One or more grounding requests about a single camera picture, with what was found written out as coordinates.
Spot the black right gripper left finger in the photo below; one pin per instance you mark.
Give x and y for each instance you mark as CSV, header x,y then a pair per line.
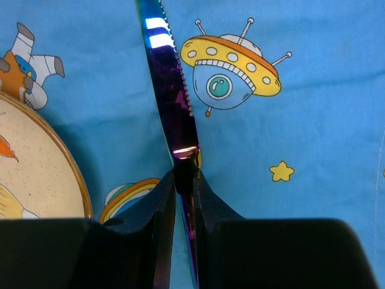
x,y
130,250

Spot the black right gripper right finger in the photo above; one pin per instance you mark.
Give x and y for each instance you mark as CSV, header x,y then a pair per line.
x,y
235,252

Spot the beige round plate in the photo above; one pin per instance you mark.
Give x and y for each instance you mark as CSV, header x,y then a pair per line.
x,y
39,177

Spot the blue space-print placemat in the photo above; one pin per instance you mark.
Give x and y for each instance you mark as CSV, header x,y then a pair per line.
x,y
314,150

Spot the iridescent knife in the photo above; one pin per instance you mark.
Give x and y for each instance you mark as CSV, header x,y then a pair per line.
x,y
176,114

